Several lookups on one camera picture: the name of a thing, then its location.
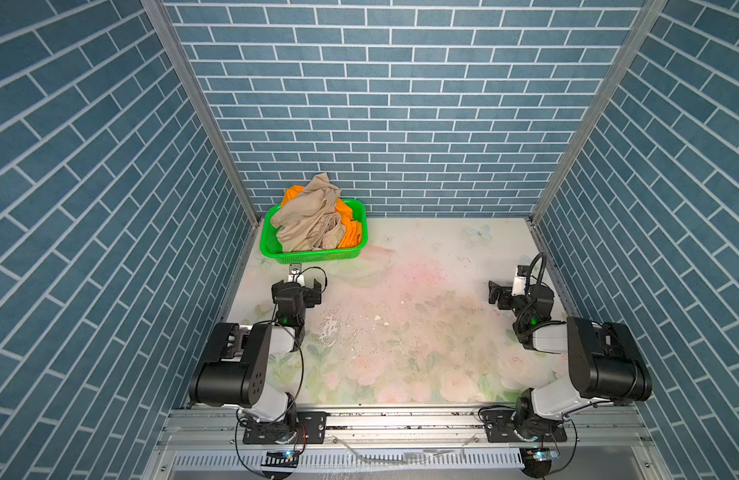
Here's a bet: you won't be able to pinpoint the green plastic basket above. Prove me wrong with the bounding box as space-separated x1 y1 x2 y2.
260 199 370 264

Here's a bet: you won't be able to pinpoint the beige shorts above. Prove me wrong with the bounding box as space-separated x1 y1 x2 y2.
271 173 347 253

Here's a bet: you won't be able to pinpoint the orange shorts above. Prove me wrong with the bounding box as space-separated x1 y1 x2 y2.
281 185 362 249

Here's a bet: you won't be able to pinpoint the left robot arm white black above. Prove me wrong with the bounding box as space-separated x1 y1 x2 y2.
189 278 327 431

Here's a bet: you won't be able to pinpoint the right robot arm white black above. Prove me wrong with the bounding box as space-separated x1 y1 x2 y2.
483 279 653 442

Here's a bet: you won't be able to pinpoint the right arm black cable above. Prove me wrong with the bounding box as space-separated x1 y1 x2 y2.
523 251 547 301

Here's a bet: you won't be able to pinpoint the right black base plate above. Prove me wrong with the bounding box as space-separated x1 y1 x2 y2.
477 407 567 444

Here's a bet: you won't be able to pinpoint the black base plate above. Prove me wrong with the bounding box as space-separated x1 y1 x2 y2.
242 411 328 446
477 407 567 444

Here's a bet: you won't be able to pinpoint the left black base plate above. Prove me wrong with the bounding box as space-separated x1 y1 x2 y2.
242 411 328 446

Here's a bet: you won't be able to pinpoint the aluminium front rail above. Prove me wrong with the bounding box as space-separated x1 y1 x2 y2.
144 404 669 479

